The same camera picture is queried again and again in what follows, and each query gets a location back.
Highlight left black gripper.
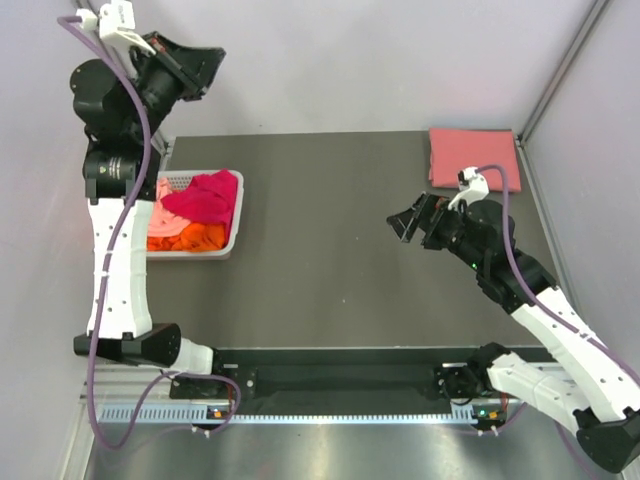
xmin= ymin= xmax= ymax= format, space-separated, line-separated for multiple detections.
xmin=125 ymin=32 xmax=223 ymax=140

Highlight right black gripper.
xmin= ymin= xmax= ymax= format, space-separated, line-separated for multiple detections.
xmin=386 ymin=191 xmax=486 ymax=271

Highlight magenta t shirt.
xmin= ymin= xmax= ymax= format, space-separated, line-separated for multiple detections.
xmin=162 ymin=170 xmax=238 ymax=226

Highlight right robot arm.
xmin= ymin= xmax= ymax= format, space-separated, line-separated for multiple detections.
xmin=386 ymin=193 xmax=639 ymax=473

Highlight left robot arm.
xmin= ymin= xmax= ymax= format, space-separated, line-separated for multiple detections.
xmin=70 ymin=32 xmax=227 ymax=397

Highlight folded salmon pink t shirt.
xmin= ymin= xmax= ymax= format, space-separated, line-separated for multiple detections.
xmin=429 ymin=128 xmax=522 ymax=193

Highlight light pink t shirt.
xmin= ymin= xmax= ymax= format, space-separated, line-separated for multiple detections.
xmin=147 ymin=178 xmax=191 ymax=238

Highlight orange t shirt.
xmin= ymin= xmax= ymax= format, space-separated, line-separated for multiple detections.
xmin=147 ymin=223 xmax=227 ymax=253

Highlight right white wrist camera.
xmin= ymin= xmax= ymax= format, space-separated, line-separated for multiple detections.
xmin=447 ymin=167 xmax=490 ymax=211

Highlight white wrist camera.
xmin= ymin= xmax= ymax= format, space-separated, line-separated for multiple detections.
xmin=447 ymin=167 xmax=490 ymax=211
xmin=76 ymin=0 xmax=156 ymax=56

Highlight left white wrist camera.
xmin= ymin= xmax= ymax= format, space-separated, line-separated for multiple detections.
xmin=76 ymin=0 xmax=156 ymax=56

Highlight aluminium frame rail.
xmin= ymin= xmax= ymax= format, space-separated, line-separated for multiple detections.
xmin=516 ymin=0 xmax=613 ymax=145

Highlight slotted cable duct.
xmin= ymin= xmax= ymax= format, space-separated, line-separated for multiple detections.
xmin=99 ymin=404 xmax=506 ymax=426

